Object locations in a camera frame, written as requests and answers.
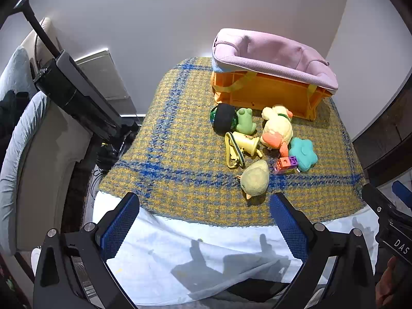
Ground dark wooden furniture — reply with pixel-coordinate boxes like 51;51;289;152
352;67;412;184

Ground black toy wheel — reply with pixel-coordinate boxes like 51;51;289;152
210;104;239;136

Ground person's right hand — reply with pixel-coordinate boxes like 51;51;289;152
375;255;412;309

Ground grey seat cushion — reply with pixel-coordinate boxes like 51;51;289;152
0;91;54;255

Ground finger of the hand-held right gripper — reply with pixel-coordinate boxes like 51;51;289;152
392;180;412;208
361;183;392;216

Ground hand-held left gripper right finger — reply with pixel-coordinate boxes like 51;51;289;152
270;192;377;309

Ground white bed sheet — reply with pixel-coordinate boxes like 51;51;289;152
92;191;380;306

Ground orange plastic crate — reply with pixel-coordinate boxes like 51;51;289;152
211;71;333;122

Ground yellow duck plush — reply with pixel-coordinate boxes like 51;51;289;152
259;105;294;157

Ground teal star plush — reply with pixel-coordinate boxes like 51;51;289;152
288;137;319;172

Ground white flat panel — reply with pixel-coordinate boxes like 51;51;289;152
75;49;139;116

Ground yellow blue plaid blanket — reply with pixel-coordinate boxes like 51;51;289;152
98;56;366;227

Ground beige cushion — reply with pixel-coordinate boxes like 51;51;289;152
20;17;62;70

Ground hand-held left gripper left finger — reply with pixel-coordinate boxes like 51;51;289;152
33;192;140;309

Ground black cables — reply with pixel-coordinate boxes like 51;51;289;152
92;129;137;176

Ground yellow chick plush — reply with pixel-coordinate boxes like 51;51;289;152
237;160;270;200

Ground pink fabric bag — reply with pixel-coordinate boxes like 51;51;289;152
212;28;339;95

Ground yellow bell toy with strap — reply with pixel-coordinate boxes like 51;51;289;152
224;131;263;169

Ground grey pillow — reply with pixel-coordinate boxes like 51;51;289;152
0;47;37;101

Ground green frog toy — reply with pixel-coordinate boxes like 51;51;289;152
232;107;258;135

